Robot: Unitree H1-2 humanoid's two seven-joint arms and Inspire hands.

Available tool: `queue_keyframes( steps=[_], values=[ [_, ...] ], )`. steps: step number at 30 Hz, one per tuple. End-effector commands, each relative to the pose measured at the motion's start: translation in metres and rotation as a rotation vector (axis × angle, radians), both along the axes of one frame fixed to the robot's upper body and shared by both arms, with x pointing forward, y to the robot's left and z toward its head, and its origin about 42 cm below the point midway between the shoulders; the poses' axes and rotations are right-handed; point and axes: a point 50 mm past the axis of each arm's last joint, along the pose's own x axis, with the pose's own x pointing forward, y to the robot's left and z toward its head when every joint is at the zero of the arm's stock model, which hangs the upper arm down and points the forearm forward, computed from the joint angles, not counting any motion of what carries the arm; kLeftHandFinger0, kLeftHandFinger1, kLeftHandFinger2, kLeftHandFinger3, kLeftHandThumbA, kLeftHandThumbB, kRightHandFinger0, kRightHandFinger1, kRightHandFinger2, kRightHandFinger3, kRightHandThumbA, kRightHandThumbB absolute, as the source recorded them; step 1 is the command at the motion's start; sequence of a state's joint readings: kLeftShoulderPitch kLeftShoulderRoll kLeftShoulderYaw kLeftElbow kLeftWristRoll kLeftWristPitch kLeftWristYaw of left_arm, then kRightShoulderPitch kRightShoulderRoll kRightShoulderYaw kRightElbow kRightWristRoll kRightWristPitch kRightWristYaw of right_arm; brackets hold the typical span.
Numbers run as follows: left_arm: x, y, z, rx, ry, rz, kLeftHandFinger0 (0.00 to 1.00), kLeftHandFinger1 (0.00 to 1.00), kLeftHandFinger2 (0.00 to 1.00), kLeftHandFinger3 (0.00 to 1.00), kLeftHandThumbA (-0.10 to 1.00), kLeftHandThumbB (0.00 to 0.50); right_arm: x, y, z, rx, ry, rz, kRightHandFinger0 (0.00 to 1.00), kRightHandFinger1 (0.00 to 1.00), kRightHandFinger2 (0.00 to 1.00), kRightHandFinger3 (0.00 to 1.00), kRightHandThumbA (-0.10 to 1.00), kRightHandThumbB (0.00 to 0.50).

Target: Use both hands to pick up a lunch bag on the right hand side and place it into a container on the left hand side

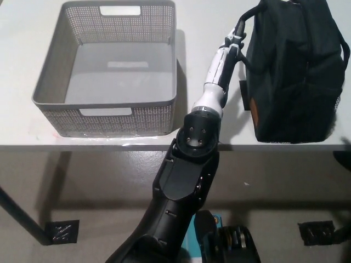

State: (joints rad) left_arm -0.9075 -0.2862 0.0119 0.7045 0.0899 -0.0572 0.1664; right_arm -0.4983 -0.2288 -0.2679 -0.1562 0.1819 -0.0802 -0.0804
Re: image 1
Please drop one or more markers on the clear tape strip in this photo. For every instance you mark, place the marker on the clear tape strip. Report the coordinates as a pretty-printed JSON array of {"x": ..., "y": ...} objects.
[{"x": 123, "y": 141}]

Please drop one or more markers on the dark green lunch bag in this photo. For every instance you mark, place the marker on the dark green lunch bag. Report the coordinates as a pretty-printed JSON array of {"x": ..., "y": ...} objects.
[{"x": 290, "y": 82}]

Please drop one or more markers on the black tape patch on table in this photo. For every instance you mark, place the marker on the black tape patch on table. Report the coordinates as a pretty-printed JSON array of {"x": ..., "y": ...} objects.
[{"x": 244, "y": 93}]

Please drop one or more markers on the dark rounded object under table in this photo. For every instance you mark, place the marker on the dark rounded object under table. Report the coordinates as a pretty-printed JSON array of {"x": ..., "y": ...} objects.
[{"x": 342, "y": 160}]

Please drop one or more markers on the robot left white black hand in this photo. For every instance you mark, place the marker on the robot left white black hand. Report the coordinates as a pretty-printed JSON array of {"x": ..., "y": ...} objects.
[{"x": 216, "y": 71}]

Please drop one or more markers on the grey perforated plastic basket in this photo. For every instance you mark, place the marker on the grey perforated plastic basket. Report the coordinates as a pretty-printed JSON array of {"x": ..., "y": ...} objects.
[{"x": 104, "y": 123}]

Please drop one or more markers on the black metal table leg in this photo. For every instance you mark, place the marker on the black metal table leg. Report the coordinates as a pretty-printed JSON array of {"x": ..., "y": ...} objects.
[{"x": 24, "y": 222}]

